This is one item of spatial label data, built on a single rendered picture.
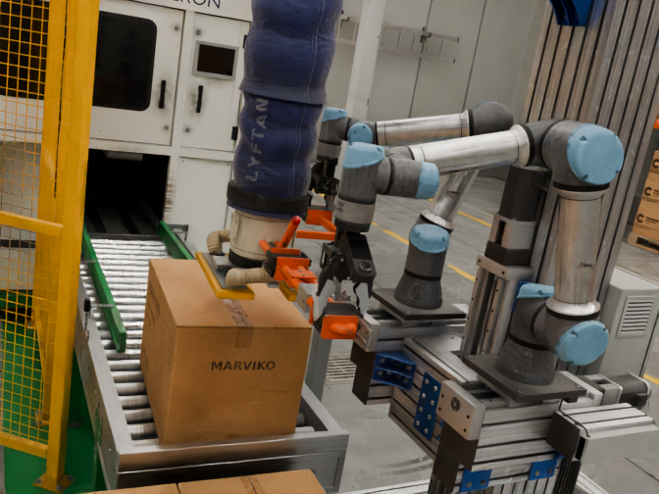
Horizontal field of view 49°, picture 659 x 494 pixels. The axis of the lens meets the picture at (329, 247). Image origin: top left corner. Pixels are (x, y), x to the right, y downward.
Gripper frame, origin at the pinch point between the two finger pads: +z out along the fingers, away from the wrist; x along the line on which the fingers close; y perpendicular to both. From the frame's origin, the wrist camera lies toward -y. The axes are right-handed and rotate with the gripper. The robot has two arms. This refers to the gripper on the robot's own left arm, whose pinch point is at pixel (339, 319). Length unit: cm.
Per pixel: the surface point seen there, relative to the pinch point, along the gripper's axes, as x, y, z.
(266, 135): 7, 52, -28
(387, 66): -434, 1004, -47
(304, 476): -17, 44, 67
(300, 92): 0, 50, -40
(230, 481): 5, 43, 67
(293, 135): 0, 50, -29
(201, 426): 12, 58, 58
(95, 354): 40, 114, 62
